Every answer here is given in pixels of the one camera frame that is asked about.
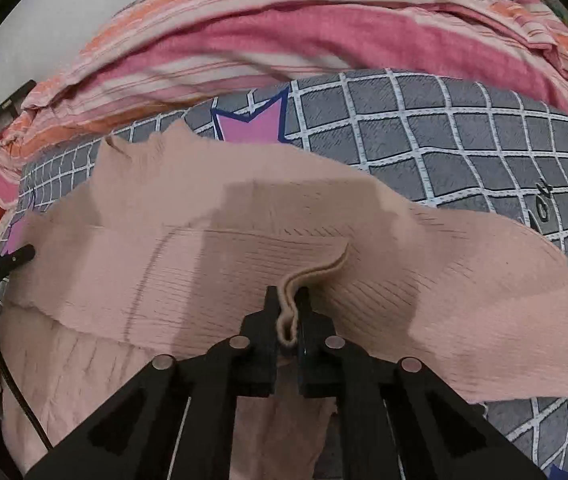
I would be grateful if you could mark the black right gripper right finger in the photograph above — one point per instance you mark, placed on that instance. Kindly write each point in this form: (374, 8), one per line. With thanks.
(398, 420)

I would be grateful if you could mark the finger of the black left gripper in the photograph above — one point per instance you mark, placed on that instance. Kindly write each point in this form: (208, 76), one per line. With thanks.
(14, 260)

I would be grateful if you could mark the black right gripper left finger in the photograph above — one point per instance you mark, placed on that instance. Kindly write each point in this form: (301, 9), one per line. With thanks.
(174, 419)

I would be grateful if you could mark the pink knitted sweater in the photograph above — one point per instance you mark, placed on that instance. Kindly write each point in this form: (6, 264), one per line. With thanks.
(173, 241)

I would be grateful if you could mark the grey checked star-print cloth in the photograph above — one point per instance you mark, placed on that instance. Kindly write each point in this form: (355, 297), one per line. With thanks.
(438, 141)

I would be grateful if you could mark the pink orange striped quilt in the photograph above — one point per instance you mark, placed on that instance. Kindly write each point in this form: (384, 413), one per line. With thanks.
(157, 54)

